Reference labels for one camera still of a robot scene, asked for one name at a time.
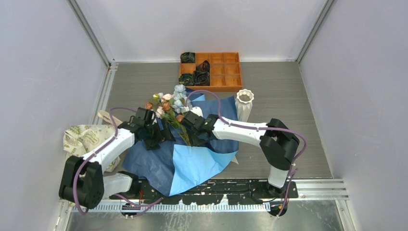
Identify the dark rolled fabric top-left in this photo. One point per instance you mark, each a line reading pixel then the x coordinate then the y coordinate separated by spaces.
pixel 187 57

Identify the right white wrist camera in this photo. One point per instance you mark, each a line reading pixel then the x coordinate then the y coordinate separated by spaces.
pixel 197 110

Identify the dark rolled fabric large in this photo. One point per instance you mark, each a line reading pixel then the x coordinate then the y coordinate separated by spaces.
pixel 201 78

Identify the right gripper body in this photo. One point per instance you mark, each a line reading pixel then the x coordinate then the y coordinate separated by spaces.
pixel 195 138

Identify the light blue flower stem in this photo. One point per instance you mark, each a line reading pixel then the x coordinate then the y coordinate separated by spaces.
pixel 181 104

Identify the orange rose flower stem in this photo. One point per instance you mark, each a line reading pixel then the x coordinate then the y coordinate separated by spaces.
pixel 175 123

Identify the dark rolled fabric bottom-left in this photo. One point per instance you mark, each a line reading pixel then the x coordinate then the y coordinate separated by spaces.
pixel 186 79

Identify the beige ribbon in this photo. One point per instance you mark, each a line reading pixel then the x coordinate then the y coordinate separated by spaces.
pixel 105 116

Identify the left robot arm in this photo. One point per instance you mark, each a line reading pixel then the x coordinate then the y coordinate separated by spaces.
pixel 83 181

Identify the dark rolled fabric middle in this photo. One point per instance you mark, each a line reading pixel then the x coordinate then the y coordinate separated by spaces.
pixel 204 66

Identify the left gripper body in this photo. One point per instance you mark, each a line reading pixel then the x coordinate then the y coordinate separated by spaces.
pixel 148 124

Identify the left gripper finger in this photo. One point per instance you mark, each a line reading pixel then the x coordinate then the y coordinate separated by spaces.
pixel 154 140
pixel 166 134

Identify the floral patterned cloth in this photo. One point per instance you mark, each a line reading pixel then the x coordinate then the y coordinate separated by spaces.
pixel 81 139

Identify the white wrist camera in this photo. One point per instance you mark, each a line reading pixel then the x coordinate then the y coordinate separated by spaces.
pixel 197 110
pixel 145 115

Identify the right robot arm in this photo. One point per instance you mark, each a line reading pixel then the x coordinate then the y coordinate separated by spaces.
pixel 278 145

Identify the white ribbed vase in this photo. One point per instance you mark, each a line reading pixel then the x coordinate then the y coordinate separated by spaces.
pixel 244 103

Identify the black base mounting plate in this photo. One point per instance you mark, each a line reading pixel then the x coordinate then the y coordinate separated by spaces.
pixel 212 192

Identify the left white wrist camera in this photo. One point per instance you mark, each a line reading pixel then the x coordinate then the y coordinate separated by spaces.
pixel 145 115

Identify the orange compartment tray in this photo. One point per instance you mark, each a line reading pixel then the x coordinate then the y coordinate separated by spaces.
pixel 225 72

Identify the blue paper flower bouquet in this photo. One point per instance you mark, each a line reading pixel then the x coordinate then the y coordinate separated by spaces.
pixel 175 167

